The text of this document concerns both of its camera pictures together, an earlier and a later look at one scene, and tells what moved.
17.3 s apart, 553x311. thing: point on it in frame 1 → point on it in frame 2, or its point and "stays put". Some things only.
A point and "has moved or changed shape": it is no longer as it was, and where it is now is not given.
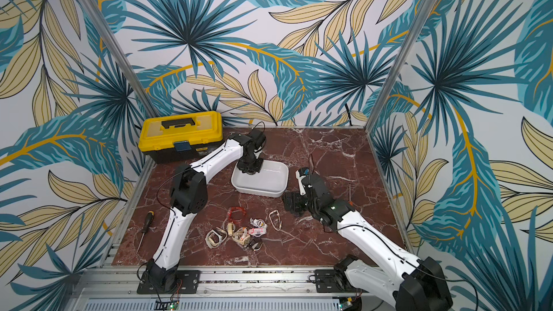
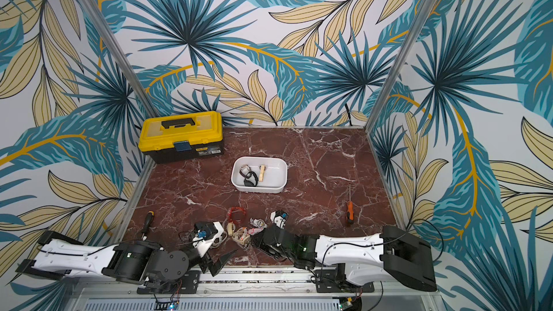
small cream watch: [230, 228] stays put
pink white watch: [260, 227] stays put
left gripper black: [253, 170] → [218, 266]
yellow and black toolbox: [181, 138] stays put
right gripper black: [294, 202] → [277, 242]
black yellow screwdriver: [148, 220] stays put
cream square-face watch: [275, 219] has moved or changed shape
